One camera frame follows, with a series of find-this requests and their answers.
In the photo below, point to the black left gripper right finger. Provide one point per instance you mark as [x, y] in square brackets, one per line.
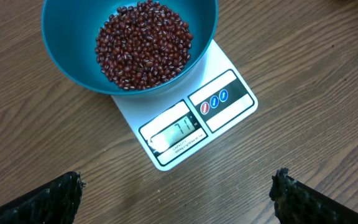
[295, 202]

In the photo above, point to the red adzuki beans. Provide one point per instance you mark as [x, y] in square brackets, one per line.
[143, 46]

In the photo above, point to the teal plastic bowl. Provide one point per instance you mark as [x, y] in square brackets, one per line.
[70, 28]

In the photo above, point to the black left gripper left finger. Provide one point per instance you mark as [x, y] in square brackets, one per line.
[56, 201]

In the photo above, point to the white digital kitchen scale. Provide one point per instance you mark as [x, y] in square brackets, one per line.
[175, 122]

